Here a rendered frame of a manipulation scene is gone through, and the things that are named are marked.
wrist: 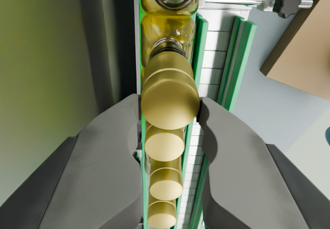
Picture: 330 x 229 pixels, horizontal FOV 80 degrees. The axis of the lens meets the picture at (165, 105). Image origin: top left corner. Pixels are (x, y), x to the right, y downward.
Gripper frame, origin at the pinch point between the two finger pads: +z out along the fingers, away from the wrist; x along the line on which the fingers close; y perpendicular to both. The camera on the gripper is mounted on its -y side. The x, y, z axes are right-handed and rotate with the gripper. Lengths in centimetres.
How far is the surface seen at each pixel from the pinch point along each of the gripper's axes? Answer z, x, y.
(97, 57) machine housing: 33.7, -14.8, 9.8
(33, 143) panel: 3.1, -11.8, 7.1
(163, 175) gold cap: 2.3, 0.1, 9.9
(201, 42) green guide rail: 21.4, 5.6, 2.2
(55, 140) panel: 6.1, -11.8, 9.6
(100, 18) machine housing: 39.3, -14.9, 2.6
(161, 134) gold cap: 1.7, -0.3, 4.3
